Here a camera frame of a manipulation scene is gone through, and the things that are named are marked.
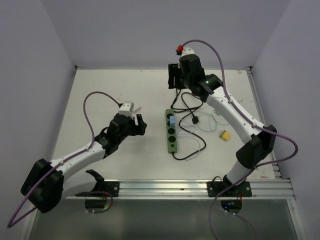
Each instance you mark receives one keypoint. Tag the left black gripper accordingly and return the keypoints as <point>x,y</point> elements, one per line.
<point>137,130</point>

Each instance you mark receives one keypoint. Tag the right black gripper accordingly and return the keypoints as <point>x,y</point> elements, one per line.
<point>173,71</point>

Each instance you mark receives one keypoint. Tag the green power strip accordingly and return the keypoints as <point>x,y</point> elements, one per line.
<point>171,133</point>

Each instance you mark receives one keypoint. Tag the light blue charger plug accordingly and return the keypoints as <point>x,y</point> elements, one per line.
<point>172,121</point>

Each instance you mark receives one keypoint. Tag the yellow usb charger plug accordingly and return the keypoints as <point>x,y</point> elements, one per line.
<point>224,135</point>

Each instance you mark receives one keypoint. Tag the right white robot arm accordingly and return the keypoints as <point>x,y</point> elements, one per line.
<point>257,141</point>

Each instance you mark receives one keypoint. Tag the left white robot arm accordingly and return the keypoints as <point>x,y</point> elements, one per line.
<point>46,183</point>

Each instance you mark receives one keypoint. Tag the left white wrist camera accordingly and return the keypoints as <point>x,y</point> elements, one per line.
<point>126,109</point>

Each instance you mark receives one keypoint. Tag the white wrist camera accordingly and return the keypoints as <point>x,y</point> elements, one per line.
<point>126,109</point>
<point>183,51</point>

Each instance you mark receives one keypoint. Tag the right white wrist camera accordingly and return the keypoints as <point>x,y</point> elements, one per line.
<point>183,51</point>

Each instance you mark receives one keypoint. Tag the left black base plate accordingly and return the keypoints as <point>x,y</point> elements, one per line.
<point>102,189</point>

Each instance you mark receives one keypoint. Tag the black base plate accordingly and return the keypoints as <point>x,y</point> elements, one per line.
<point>217,185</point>
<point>102,189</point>

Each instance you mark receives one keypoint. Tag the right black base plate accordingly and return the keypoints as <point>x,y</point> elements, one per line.
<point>217,185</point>

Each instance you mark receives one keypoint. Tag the aluminium rail frame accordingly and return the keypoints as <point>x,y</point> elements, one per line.
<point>142,164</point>

